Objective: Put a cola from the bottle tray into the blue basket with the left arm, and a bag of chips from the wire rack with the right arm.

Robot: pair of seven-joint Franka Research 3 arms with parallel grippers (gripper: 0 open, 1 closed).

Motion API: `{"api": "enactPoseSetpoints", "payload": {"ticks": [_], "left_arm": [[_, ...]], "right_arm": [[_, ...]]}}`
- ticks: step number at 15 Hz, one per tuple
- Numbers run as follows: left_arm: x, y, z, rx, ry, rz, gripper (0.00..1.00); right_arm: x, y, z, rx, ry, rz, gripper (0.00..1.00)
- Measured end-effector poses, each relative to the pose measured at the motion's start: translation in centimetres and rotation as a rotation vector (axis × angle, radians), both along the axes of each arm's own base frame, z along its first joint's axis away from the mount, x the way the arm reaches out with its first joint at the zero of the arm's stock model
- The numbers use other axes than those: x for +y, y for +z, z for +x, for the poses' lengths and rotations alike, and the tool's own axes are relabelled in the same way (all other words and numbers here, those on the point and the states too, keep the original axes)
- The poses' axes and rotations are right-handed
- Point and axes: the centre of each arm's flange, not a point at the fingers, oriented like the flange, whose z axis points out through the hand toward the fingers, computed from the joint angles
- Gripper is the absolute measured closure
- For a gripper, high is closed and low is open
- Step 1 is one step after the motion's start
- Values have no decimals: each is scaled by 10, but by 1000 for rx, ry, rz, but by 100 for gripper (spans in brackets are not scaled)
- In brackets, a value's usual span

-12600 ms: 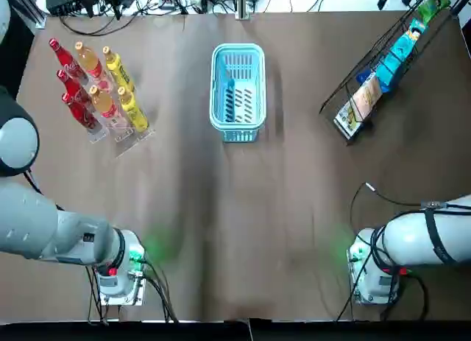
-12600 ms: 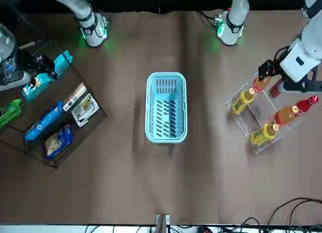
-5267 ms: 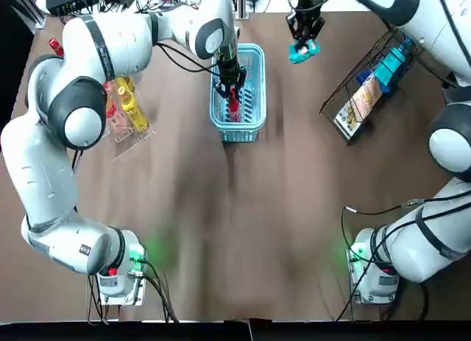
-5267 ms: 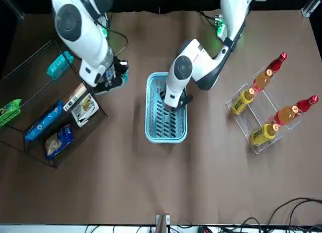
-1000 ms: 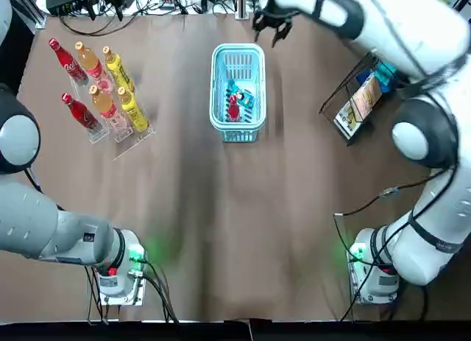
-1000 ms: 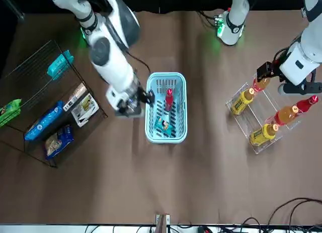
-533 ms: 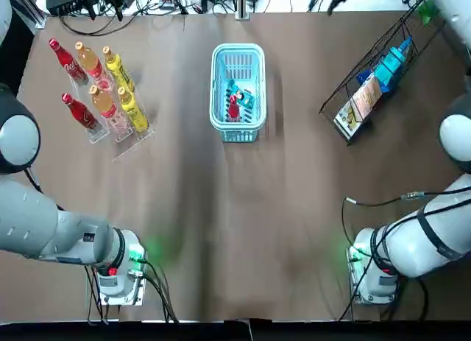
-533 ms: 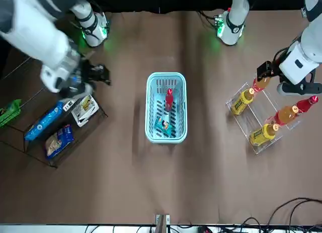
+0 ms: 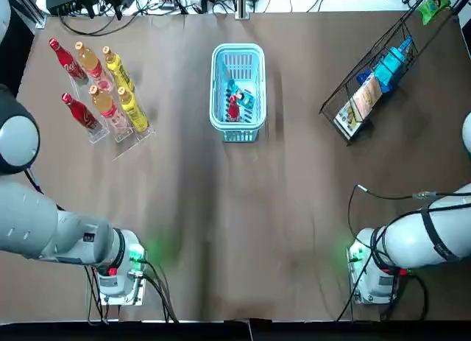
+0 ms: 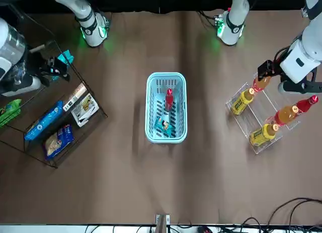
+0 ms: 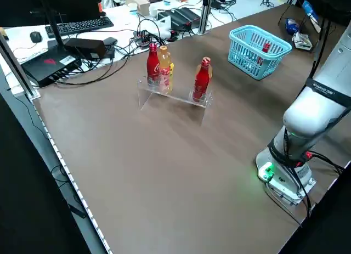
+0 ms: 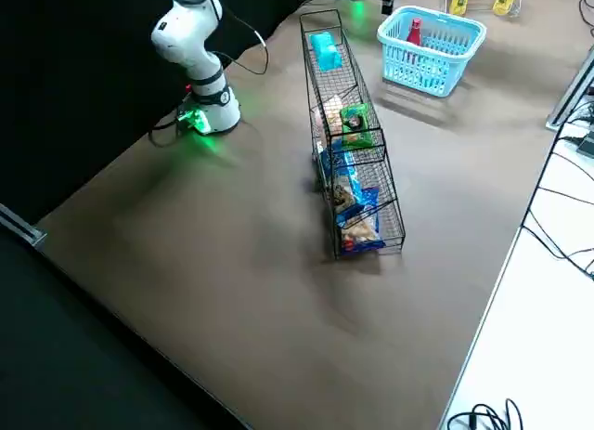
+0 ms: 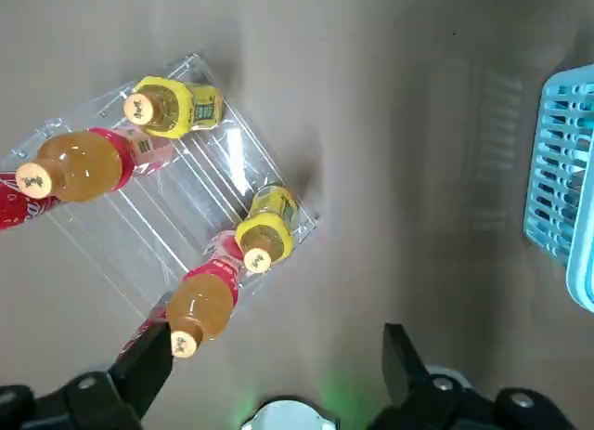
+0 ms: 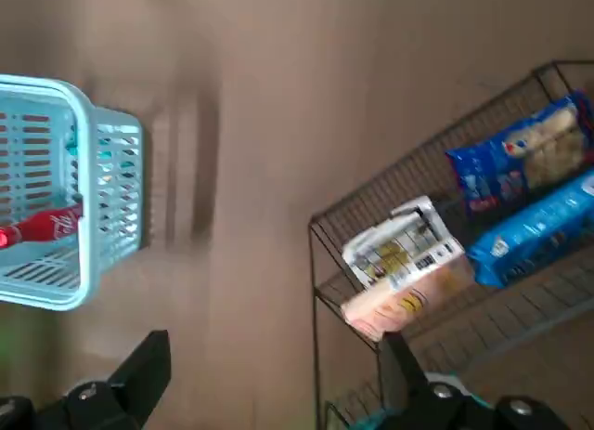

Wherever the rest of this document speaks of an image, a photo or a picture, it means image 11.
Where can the black box red logo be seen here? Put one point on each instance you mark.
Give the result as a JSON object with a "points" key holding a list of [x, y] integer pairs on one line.
{"points": [[46, 64]]}

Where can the white box green picture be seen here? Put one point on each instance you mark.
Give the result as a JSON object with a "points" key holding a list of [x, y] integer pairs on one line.
{"points": [[301, 41]]}

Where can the light blue plastic basket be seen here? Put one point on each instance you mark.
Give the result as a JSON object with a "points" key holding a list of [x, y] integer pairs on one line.
{"points": [[255, 73]]}

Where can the black ribbed metal box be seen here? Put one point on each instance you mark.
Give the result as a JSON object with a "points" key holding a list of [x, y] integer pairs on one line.
{"points": [[178, 16]]}

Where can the long blue cookie pack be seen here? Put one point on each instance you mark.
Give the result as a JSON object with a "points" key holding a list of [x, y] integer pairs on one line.
{"points": [[311, 11]]}

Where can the aluminium frame profile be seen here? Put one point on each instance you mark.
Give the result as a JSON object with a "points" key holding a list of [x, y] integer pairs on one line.
{"points": [[19, 70]]}

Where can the black power brick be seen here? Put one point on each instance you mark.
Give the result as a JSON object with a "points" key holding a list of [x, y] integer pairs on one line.
{"points": [[85, 47]]}

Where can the black computer mouse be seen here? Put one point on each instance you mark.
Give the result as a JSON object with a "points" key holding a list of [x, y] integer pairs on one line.
{"points": [[36, 36]]}

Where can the grey usb hub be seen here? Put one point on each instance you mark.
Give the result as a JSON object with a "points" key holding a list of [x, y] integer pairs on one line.
{"points": [[142, 38]]}

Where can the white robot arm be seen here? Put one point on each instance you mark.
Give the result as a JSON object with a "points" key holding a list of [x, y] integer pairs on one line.
{"points": [[310, 114]]}

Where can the blue snack bag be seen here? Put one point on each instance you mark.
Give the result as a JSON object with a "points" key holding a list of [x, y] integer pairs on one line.
{"points": [[292, 25]]}

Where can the tan cardboard box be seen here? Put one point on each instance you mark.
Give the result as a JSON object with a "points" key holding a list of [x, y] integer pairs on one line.
{"points": [[138, 3]]}

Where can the aluminium camera post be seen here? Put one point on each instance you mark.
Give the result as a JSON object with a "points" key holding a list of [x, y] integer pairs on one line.
{"points": [[205, 12]]}

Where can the clear acrylic bottle tray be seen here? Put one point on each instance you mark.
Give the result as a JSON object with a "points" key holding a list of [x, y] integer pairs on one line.
{"points": [[145, 92]]}

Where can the black monitor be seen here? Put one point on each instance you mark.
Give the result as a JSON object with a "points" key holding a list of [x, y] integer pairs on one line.
{"points": [[68, 4]]}

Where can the red cola bottle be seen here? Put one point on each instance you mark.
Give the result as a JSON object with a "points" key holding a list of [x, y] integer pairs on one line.
{"points": [[153, 67], [201, 81], [266, 49]]}

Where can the yellow labelled tea bottle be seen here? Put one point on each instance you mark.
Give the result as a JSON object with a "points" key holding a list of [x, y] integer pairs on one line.
{"points": [[172, 73]]}

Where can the black keyboard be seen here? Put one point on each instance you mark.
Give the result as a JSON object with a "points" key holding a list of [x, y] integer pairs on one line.
{"points": [[79, 25]]}

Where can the black monitor stand pole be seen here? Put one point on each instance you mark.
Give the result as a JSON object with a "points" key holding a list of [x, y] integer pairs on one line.
{"points": [[53, 23]]}

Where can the white desk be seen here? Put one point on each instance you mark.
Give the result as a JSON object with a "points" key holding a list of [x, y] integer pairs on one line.
{"points": [[19, 49]]}

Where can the perforated table edge rail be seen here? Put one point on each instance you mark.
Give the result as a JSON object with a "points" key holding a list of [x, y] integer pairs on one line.
{"points": [[71, 177]]}

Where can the white cup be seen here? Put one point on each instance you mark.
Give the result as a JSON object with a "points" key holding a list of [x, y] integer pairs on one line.
{"points": [[154, 12]]}

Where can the orange tea bottle red label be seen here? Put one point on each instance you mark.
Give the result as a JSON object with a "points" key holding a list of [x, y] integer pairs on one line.
{"points": [[165, 73], [210, 73]]}

